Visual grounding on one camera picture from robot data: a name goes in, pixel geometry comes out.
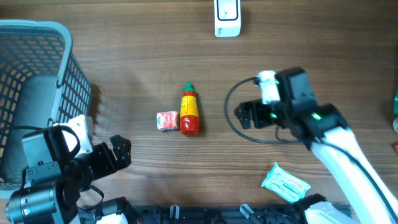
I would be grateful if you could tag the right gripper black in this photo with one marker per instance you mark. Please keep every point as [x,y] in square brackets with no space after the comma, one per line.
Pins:
[258,107]

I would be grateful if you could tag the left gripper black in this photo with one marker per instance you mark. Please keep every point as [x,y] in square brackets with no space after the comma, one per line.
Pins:
[122,155]

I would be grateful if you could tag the red white snack packet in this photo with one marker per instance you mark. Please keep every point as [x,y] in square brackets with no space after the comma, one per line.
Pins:
[167,121]

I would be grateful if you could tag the red sauce bottle green cap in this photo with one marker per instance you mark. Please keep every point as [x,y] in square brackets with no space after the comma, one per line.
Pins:
[189,118]

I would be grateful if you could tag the mint green white pouch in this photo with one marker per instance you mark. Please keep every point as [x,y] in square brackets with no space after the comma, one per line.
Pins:
[284,184]

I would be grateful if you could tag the green 3M gloves package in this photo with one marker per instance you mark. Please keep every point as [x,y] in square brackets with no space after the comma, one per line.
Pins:
[395,109]

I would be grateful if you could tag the green lid jar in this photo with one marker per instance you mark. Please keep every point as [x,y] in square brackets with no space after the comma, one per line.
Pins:
[395,125]

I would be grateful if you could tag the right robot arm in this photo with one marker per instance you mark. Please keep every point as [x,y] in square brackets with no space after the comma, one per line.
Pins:
[289,102]

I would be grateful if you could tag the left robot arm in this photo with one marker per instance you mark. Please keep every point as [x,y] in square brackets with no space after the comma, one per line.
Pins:
[58,175]

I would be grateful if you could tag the white barcode scanner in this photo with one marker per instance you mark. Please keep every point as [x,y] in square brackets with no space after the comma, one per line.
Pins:
[227,15]

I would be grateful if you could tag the grey plastic shopping basket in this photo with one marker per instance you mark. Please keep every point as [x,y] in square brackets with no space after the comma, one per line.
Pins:
[42,83]

